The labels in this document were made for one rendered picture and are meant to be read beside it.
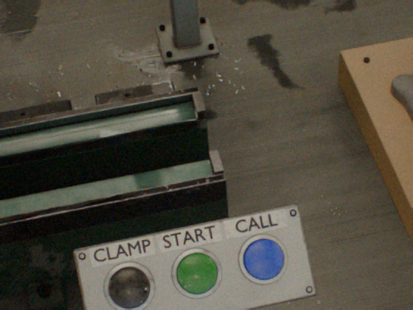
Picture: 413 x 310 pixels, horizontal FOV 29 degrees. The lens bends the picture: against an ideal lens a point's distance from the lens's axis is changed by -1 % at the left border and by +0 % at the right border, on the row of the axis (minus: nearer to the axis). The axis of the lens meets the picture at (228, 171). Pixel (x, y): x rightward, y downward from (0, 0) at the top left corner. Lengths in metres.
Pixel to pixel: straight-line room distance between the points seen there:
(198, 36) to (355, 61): 0.23
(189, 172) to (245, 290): 0.27
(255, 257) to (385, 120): 0.44
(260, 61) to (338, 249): 0.33
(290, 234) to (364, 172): 0.41
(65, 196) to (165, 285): 0.28
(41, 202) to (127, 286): 0.28
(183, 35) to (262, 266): 0.61
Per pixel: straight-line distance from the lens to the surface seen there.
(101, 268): 0.60
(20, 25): 1.27
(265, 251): 0.60
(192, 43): 1.16
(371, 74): 1.06
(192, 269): 0.59
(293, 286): 0.61
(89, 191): 0.85
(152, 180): 0.85
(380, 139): 0.99
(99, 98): 1.03
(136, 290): 0.59
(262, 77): 1.12
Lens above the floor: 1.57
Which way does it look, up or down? 50 degrees down
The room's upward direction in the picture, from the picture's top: 4 degrees counter-clockwise
